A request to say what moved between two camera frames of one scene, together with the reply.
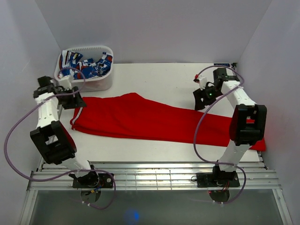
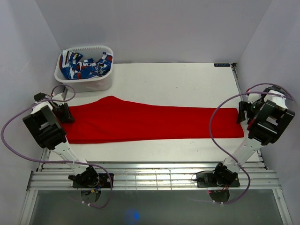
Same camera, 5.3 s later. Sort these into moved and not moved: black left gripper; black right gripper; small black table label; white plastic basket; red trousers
Moved: black right gripper; red trousers; black left gripper
Not moved: white plastic basket; small black table label
